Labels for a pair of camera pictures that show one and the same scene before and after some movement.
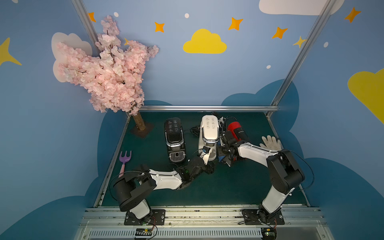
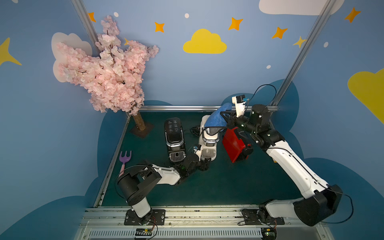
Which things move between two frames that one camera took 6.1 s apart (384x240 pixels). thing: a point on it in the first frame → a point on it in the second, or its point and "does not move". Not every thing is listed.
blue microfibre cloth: [221, 157] → [216, 119]
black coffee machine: [174, 138] does not move
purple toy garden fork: [124, 159] does not move
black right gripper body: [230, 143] → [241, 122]
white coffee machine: [209, 135] does not move
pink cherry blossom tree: [114, 78] does not move
